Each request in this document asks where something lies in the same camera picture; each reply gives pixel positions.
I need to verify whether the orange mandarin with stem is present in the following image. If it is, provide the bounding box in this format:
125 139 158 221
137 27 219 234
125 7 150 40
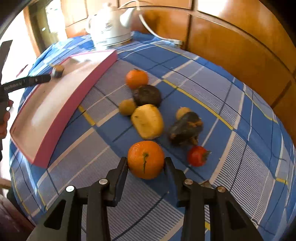
127 141 165 180

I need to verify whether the dark cylinder log slice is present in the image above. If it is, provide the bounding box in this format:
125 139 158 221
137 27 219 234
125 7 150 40
51 65 65 78

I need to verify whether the small red tomato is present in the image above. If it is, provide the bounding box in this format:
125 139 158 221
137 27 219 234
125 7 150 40
187 146 211 167

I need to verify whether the yellow bell pepper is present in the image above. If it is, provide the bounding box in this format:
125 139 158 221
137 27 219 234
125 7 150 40
131 104 164 140

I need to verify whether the small tan round fruit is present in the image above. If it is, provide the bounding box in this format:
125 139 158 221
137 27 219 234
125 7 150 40
118 99 137 116

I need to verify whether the dark wrinkled avocado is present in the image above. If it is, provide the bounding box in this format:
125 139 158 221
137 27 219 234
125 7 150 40
168 111 203 147

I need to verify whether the dark round mangosteen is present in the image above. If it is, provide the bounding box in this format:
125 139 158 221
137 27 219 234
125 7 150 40
132 84 162 107

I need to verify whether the brown bark wood chunk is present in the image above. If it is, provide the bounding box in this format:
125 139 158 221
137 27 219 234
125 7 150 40
200 180 213 189

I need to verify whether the person left hand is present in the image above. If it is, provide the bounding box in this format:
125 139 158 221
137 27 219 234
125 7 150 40
0 111 11 139

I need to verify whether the pink white cardboard tray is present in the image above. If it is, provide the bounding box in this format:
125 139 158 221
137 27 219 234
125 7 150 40
10 50 117 168

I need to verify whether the white ceramic electric kettle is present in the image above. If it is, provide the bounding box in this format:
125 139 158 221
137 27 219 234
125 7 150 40
85 3 136 50

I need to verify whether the blue plaid tablecloth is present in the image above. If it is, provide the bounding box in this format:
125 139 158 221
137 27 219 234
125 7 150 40
9 31 296 241

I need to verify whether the white kettle power cable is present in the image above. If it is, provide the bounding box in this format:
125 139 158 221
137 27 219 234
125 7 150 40
117 0 184 46

